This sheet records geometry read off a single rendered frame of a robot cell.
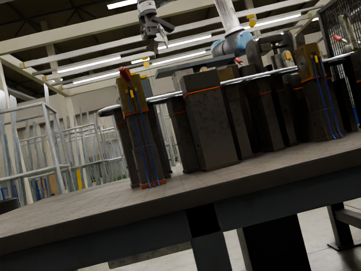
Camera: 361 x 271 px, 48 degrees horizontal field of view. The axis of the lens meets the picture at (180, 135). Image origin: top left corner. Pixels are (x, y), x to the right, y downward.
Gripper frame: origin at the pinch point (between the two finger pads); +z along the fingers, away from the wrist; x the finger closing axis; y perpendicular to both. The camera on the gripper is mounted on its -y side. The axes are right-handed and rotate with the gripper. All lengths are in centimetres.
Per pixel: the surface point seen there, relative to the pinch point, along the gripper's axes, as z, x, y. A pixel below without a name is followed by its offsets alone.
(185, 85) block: 25, 51, 19
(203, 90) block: 28, 52, 13
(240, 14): -209, -554, -460
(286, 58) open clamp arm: 18, 32, -42
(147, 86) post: 13.9, 0.2, 11.3
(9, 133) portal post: -58, -628, 45
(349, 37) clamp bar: 15, 40, -74
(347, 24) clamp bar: 8, 38, -76
